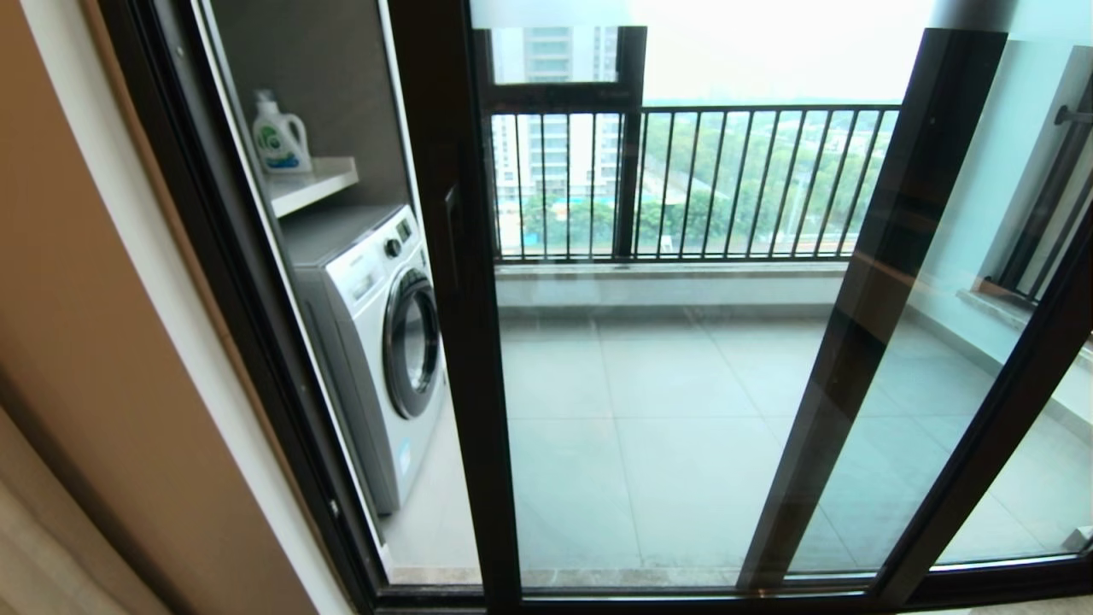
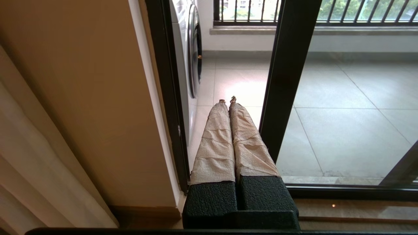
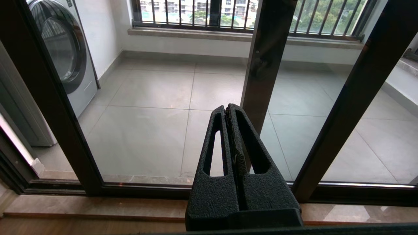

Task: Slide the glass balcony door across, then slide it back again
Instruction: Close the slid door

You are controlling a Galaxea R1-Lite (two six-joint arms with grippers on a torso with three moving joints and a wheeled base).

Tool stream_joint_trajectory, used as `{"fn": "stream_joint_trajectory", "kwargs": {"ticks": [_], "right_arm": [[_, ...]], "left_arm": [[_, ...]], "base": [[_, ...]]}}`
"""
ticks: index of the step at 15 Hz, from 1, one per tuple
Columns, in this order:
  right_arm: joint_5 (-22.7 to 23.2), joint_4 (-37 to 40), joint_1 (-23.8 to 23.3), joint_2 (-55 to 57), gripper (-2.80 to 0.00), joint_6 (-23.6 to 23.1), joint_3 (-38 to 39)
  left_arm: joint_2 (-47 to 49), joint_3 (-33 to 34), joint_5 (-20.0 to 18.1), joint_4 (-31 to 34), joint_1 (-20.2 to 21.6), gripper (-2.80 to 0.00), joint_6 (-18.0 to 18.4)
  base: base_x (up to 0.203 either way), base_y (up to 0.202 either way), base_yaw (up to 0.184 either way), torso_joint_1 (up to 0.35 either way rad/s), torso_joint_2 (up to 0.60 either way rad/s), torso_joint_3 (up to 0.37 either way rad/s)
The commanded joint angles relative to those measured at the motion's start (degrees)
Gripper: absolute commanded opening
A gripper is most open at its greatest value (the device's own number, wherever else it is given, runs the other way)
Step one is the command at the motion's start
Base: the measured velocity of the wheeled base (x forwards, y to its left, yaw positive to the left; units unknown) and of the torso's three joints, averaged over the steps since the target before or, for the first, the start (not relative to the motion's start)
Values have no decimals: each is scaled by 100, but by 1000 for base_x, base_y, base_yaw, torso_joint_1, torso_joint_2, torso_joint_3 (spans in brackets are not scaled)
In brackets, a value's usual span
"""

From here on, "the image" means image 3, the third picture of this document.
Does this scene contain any dark framed sliding glass door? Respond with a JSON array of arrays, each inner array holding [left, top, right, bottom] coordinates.
[[0, 0, 418, 207]]

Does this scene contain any white front-load washing machine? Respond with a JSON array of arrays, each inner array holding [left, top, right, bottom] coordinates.
[[0, 0, 100, 147]]

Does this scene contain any beige stone floor edging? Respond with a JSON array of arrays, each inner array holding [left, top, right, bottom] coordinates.
[[39, 170, 196, 185]]

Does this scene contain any dark framed fixed glass panel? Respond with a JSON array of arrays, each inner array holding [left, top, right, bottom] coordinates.
[[240, 0, 418, 188]]

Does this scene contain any grey stone window sill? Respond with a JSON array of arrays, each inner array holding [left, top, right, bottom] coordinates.
[[395, 57, 418, 77], [127, 28, 364, 49]]

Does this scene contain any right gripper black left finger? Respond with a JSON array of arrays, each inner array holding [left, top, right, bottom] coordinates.
[[185, 105, 241, 214]]

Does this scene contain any dark window frame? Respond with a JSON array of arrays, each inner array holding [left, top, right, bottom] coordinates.
[[132, 0, 223, 28]]

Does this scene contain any black metal balcony railing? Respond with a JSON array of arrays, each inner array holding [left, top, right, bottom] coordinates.
[[132, 0, 373, 39]]

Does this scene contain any polished stone door threshold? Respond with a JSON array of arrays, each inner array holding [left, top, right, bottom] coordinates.
[[3, 194, 418, 226]]

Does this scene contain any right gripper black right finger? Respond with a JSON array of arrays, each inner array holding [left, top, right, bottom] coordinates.
[[229, 103, 301, 211]]

